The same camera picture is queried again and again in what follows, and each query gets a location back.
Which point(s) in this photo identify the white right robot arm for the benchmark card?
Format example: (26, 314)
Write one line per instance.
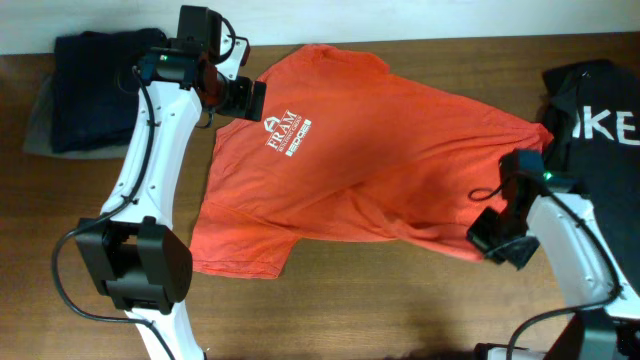
(553, 211)

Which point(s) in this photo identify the folded grey garment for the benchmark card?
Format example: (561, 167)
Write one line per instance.
(39, 129)

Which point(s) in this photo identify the red printed t-shirt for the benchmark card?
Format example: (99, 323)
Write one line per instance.
(348, 151)

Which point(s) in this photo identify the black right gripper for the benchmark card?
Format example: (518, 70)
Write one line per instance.
(477, 235)

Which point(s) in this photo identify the black printed t-shirt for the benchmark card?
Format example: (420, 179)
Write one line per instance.
(593, 114)

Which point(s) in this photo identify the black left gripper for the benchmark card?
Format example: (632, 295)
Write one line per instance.
(237, 106)

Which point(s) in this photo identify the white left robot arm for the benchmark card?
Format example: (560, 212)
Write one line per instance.
(130, 250)

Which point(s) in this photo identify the folded navy blue garment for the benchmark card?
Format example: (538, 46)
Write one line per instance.
(95, 92)

